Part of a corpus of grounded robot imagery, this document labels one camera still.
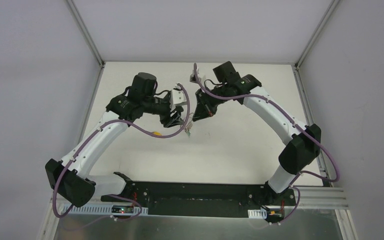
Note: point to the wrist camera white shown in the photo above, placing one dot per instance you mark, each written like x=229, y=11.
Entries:
x=177, y=97
x=197, y=77

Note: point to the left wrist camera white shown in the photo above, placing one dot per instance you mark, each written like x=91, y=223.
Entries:
x=177, y=97

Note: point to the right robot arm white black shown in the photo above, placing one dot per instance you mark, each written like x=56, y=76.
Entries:
x=302, y=141

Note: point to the aluminium frame post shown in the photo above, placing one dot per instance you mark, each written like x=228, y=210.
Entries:
x=333, y=4
x=77, y=17

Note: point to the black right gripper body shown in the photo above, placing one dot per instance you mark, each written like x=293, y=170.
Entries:
x=204, y=106

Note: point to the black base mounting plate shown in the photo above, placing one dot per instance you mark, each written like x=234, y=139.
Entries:
x=189, y=209

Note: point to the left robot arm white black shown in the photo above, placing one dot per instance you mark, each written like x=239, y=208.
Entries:
x=70, y=177

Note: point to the aluminium frame post right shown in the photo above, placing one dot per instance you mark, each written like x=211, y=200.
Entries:
x=333, y=4

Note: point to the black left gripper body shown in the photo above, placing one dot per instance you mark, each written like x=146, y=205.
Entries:
x=171, y=116

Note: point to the aluminium front rail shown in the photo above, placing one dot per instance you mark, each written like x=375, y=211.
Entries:
x=324, y=197

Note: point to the aluminium frame post left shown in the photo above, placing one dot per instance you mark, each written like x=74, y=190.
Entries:
x=77, y=17

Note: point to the silver keyring with clips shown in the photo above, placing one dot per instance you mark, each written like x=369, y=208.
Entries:
x=189, y=124

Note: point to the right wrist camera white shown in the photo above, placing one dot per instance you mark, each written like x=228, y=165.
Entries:
x=197, y=77

